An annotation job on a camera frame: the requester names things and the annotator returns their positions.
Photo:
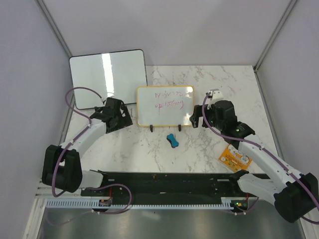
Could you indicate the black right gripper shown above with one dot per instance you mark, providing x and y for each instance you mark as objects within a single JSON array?
[{"x": 197, "y": 112}]

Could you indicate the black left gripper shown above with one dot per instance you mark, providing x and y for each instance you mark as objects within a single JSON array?
[{"x": 125, "y": 121}]

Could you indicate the blue whiteboard eraser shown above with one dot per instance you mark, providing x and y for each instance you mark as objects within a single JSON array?
[{"x": 172, "y": 140}]

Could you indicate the yellow framed small whiteboard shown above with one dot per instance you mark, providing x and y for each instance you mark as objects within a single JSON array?
[{"x": 161, "y": 106}]

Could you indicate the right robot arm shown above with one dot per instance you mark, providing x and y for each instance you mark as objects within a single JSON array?
[{"x": 292, "y": 193}]

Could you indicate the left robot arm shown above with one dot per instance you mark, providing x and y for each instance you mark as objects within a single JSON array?
[{"x": 62, "y": 163}]

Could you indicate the black framed large whiteboard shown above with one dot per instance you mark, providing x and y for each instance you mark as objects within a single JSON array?
[{"x": 119, "y": 72}]

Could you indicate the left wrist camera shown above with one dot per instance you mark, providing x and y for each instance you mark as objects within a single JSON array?
[{"x": 108, "y": 95}]

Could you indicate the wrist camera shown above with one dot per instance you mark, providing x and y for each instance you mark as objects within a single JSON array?
[
  {"x": 108, "y": 95},
  {"x": 214, "y": 96}
]

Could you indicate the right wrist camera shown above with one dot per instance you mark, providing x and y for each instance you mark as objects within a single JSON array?
[{"x": 214, "y": 96}]

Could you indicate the metal wire whiteboard stand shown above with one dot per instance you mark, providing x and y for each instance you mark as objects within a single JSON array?
[{"x": 152, "y": 127}]

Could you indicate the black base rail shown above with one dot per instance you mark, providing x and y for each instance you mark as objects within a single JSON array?
[{"x": 170, "y": 188}]

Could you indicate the white slotted cable duct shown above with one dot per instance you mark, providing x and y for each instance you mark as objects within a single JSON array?
[{"x": 64, "y": 203}]

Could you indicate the aluminium frame rail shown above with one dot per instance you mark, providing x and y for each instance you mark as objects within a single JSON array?
[{"x": 45, "y": 192}]

